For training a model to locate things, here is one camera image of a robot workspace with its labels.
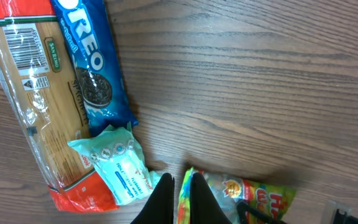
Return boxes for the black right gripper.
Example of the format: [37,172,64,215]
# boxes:
[333,209,358,224]

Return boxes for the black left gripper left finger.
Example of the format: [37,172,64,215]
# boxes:
[131,173,175,224]

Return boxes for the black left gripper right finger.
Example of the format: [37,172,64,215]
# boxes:
[190,172,231,224]

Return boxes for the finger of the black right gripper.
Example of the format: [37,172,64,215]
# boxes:
[236,200,287,224]

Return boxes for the green snack packet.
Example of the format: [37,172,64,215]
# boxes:
[177,167,297,224]

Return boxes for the teal snack packet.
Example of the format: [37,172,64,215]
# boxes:
[67,123,160,205]

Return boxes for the blue Oreo cookie pack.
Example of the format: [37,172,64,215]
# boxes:
[51,0,139,136]

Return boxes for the red snack packet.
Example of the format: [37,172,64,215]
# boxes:
[0,0,117,213]

